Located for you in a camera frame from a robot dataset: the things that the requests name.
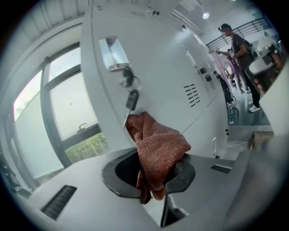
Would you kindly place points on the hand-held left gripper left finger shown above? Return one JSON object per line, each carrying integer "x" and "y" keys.
{"x": 90, "y": 191}

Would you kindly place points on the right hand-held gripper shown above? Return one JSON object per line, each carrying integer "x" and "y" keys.
{"x": 275, "y": 101}

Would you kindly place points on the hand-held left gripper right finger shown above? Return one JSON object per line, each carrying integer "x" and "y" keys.
{"x": 198, "y": 187}

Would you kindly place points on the brown wiping cloth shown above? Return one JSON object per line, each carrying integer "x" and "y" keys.
{"x": 158, "y": 146}

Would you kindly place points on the grey metal locker door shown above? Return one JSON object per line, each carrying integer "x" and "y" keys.
{"x": 158, "y": 67}

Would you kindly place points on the grey metal locker cabinet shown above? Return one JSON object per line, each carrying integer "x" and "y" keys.
{"x": 126, "y": 12}

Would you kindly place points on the clear water bottle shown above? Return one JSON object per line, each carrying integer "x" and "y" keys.
{"x": 231, "y": 115}

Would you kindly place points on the black bag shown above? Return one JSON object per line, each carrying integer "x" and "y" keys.
{"x": 227, "y": 90}

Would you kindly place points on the pink hanging garment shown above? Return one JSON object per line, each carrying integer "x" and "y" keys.
{"x": 217, "y": 65}

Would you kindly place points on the black metal railing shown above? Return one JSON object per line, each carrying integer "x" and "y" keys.
{"x": 248, "y": 27}

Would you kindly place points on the black floor stand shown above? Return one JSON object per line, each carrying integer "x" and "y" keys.
{"x": 9, "y": 176}

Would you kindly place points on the dark framed window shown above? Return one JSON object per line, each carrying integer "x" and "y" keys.
{"x": 48, "y": 108}

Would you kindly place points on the round ceiling light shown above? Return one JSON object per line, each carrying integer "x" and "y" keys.
{"x": 205, "y": 15}

